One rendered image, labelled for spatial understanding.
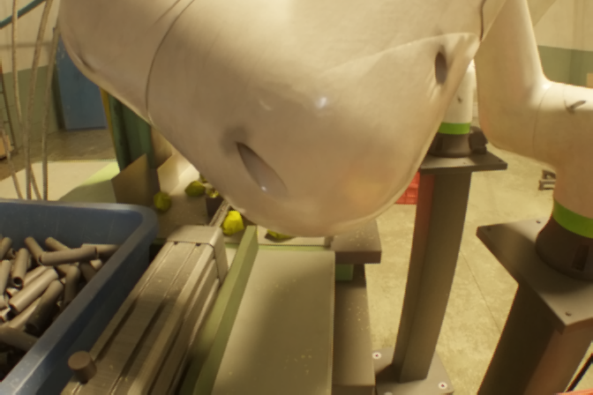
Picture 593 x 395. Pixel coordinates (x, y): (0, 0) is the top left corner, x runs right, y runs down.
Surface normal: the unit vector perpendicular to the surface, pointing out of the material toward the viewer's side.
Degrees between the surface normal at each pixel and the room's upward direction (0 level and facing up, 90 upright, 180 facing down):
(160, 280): 0
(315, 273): 0
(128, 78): 102
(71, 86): 90
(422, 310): 90
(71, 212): 81
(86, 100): 90
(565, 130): 86
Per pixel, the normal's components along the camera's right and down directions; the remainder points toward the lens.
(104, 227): -0.11, 0.21
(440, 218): 0.05, 0.35
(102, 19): -0.33, 0.26
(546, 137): -0.89, 0.24
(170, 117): -0.60, 0.46
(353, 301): -0.04, -0.94
